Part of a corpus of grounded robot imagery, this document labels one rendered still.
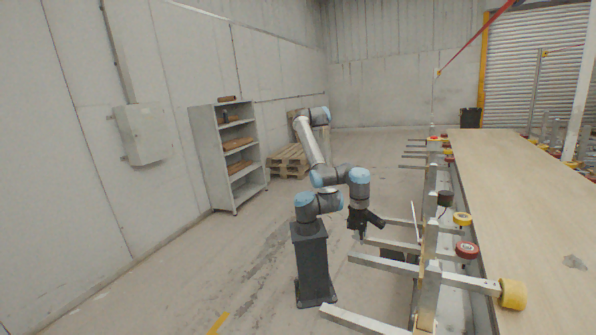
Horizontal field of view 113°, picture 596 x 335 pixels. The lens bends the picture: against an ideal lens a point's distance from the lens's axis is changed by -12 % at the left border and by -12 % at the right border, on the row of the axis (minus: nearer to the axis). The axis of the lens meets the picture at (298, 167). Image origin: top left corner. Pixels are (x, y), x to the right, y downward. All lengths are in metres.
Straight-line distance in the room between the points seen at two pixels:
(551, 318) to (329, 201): 1.12
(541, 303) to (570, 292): 0.12
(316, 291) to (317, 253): 0.34
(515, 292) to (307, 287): 1.35
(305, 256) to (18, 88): 2.49
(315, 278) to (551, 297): 1.30
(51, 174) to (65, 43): 1.12
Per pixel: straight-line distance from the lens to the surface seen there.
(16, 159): 2.61
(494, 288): 0.90
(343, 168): 1.10
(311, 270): 1.80
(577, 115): 2.50
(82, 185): 2.74
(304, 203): 1.53
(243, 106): 3.83
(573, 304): 1.06
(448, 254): 1.14
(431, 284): 0.61
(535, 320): 0.96
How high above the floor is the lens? 1.54
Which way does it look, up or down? 18 degrees down
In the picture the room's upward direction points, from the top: 7 degrees counter-clockwise
